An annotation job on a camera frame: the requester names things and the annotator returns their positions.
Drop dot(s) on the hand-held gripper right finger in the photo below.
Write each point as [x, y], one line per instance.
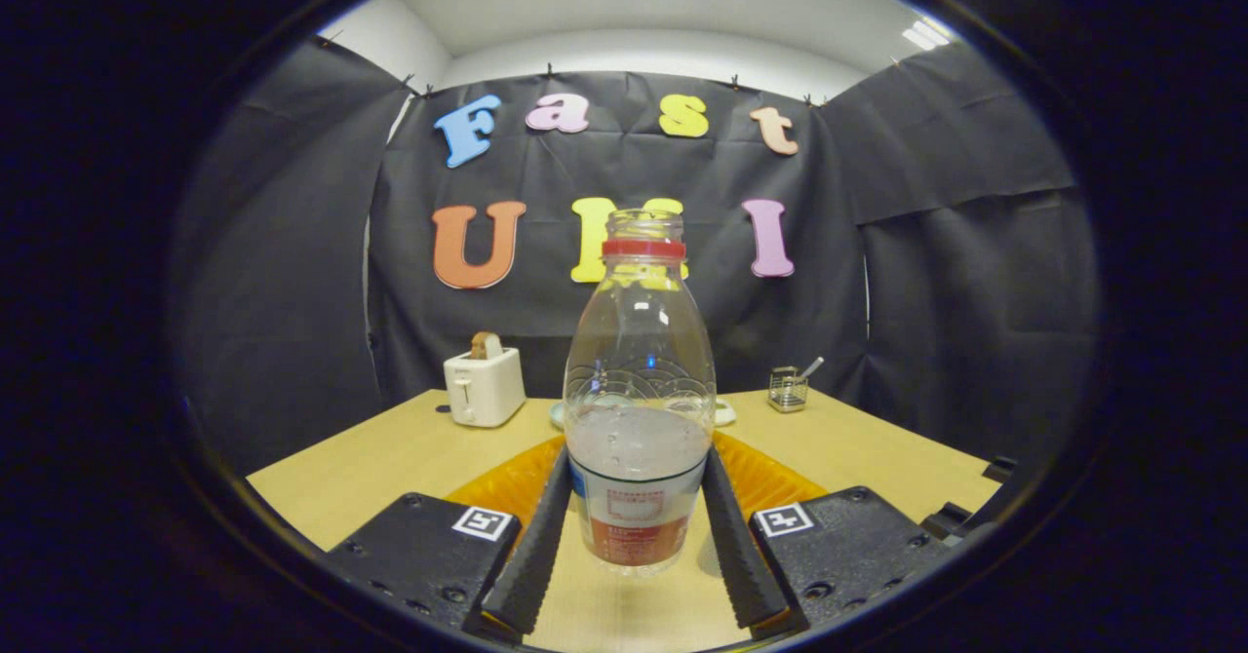
[741, 556]

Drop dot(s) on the wooden table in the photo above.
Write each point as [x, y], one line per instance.
[390, 468]

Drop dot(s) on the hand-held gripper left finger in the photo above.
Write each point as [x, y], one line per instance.
[531, 556]

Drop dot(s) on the white spoon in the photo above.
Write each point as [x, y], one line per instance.
[812, 367]

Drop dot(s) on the white food tray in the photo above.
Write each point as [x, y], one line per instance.
[725, 413]

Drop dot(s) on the black backdrop cloth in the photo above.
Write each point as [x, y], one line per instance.
[292, 244]

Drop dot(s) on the black table edge bracket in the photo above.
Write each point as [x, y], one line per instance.
[999, 470]
[948, 521]

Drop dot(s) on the white toaster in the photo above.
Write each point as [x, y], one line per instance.
[485, 390]

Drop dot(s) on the small ceiling light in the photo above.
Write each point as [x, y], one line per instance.
[926, 34]

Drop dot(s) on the bread slice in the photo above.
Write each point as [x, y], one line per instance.
[486, 346]

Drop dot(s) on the clear plastic juice bottle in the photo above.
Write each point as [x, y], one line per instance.
[639, 361]

